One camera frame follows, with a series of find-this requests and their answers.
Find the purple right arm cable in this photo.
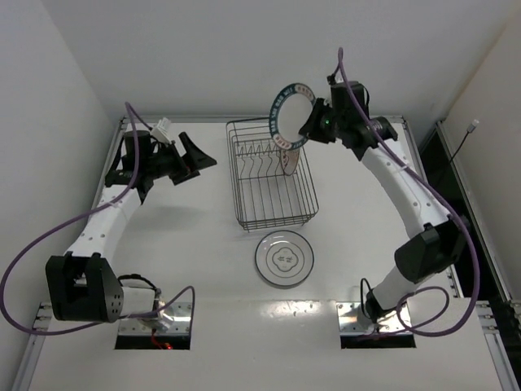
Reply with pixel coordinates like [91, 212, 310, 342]
[325, 46, 480, 337]

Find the black wall cable with plug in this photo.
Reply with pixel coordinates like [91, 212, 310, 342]
[449, 119, 480, 162]

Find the metal base plate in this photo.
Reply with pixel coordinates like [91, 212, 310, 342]
[118, 302, 193, 337]
[336, 301, 409, 337]

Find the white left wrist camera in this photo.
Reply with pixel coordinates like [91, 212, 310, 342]
[150, 117, 171, 144]

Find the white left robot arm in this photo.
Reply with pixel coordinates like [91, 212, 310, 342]
[46, 130, 217, 323]

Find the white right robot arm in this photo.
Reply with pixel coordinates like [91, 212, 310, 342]
[299, 79, 464, 322]

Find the green rimmed white plate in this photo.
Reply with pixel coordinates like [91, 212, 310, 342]
[269, 83, 316, 150]

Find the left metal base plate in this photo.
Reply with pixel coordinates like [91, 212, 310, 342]
[118, 302, 193, 337]

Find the orange sunburst pattern plate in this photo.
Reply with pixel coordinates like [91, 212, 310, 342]
[279, 148, 300, 176]

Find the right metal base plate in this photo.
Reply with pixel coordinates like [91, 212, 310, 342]
[336, 301, 409, 337]

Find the grey rimmed white plate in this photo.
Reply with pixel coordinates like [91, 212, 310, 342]
[254, 230, 315, 289]

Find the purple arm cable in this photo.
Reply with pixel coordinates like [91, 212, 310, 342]
[0, 101, 195, 337]
[325, 46, 480, 337]

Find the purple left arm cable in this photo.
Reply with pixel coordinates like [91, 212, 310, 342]
[0, 101, 195, 337]

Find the metal wire dish rack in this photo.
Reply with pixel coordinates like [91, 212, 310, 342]
[225, 117, 319, 231]

